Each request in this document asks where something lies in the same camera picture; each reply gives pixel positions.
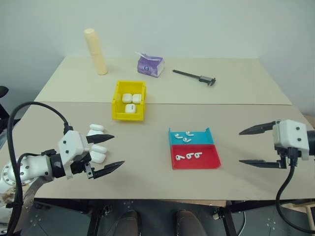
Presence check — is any blue plastic tray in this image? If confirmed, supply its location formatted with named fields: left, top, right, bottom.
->
left=168, top=127, right=215, bottom=146

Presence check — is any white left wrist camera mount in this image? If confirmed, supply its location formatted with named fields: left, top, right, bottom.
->
left=57, top=130, right=92, bottom=179

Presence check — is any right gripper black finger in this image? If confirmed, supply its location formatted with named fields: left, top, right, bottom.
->
left=239, top=119, right=282, bottom=136
left=239, top=154, right=288, bottom=170

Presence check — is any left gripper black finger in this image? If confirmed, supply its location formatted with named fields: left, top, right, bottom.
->
left=85, top=160, right=126, bottom=179
left=86, top=134, right=115, bottom=145

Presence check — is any red plastic tray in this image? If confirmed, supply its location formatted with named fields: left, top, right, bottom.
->
left=170, top=144, right=221, bottom=171

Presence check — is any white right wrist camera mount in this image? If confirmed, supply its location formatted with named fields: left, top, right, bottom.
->
left=272, top=119, right=310, bottom=160

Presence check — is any beige cylinder roll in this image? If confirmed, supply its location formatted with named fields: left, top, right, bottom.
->
left=84, top=29, right=108, bottom=76

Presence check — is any black digital caliper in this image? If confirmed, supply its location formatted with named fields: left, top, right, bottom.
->
left=172, top=69, right=217, bottom=87

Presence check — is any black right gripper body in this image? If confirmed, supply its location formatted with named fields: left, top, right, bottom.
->
left=275, top=145, right=302, bottom=160

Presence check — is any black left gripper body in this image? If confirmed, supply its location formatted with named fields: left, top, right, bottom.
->
left=69, top=144, right=93, bottom=176

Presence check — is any light wooden frame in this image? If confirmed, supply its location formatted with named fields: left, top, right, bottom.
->
left=286, top=198, right=315, bottom=228

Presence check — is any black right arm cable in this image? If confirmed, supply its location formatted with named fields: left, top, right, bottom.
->
left=275, top=147, right=315, bottom=236

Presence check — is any dark brown rounded shape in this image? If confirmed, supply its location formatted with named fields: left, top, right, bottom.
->
left=115, top=210, right=142, bottom=236
left=176, top=209, right=207, bottom=236

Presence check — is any yellow plastic bin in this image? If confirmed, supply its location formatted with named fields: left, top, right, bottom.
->
left=112, top=80, right=147, bottom=122

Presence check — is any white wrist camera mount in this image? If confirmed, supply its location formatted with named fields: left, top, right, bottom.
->
left=272, top=119, right=310, bottom=160
left=57, top=130, right=92, bottom=179

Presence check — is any purple tissue pack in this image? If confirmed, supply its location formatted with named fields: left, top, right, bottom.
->
left=134, top=51, right=165, bottom=78

